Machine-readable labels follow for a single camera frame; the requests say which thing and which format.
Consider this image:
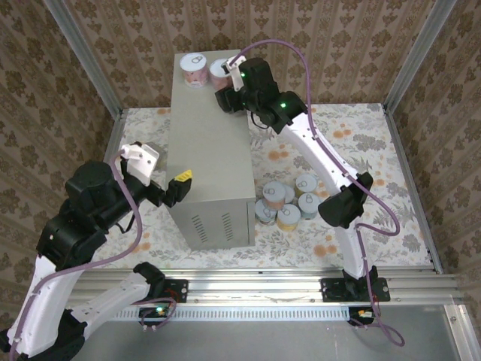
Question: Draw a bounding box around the pink food can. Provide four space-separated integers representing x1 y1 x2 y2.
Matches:
208 59 234 91
179 52 210 90

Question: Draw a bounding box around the salmon orange food can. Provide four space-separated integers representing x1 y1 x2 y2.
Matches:
262 180 287 211

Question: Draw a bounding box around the grey metal cabinet box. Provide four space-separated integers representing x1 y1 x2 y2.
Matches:
166 48 259 252

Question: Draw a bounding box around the small black controller board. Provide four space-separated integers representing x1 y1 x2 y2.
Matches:
138 306 177 332
347 306 379 328

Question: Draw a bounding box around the grey metal front plate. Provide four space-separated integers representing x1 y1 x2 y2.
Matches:
86 319 467 361

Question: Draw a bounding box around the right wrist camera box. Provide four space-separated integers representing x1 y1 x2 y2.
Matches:
221 55 248 92

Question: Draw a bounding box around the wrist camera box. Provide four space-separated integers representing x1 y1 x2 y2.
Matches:
119 141 168 187
221 55 248 92

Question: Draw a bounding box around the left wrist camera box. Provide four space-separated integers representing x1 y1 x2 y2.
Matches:
119 141 168 187

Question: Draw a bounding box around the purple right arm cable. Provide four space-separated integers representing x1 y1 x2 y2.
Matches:
227 39 407 347

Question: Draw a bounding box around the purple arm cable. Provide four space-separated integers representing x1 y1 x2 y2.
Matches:
227 39 407 347
7 148 144 361

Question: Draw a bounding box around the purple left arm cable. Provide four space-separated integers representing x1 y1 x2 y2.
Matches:
7 148 144 361

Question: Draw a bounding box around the aluminium table side rail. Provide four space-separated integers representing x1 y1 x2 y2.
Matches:
382 103 444 275
102 110 126 163

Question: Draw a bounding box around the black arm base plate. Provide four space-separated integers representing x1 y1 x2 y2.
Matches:
122 278 189 304
319 277 392 303

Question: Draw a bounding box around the aluminium front mounting rail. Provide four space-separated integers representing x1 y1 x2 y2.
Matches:
73 267 465 306

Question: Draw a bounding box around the aluminium frame post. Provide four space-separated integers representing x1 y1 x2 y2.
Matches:
42 0 125 117
383 0 450 112

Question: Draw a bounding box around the grey slotted cable duct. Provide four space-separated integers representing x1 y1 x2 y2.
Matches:
118 305 354 321

